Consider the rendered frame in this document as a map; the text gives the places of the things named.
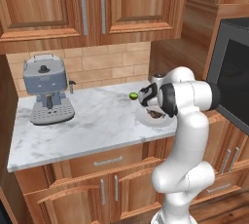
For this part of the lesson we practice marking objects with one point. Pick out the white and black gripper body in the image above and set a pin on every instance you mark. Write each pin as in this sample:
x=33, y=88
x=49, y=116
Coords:
x=148, y=94

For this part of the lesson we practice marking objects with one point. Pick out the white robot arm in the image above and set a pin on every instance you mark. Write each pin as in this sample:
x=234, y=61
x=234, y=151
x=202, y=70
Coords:
x=191, y=137

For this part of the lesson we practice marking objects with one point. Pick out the brown potato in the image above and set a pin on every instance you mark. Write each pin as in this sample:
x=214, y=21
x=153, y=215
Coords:
x=156, y=114

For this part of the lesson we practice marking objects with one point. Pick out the grey and black microwave oven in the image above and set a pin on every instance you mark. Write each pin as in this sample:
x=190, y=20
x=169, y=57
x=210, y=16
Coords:
x=233, y=72

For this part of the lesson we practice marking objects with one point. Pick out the green lime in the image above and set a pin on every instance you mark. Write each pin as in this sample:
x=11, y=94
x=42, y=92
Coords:
x=133, y=96

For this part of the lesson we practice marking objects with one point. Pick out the white plate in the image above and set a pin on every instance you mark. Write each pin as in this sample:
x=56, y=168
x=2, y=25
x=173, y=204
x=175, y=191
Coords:
x=152, y=122

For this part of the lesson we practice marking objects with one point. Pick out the wooden drawer front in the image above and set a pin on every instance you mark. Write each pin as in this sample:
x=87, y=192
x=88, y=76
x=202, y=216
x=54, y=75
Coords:
x=107, y=161
x=227, y=185

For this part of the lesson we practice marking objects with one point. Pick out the wooden base cupboard door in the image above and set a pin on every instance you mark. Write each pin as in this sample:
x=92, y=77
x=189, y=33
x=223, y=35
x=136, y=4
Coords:
x=71, y=202
x=136, y=192
x=223, y=150

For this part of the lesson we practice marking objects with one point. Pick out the wooden tall cupboard housing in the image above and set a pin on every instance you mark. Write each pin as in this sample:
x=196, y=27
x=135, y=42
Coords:
x=207, y=13

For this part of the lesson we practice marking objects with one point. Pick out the grey espresso coffee machine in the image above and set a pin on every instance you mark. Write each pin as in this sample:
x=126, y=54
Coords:
x=48, y=82

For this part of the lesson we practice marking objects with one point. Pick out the dark wooden side panel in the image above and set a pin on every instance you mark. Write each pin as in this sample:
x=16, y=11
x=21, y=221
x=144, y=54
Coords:
x=6, y=143

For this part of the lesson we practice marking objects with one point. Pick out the wooden wall cupboard door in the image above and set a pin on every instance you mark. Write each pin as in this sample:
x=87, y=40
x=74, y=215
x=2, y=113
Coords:
x=35, y=4
x=142, y=0

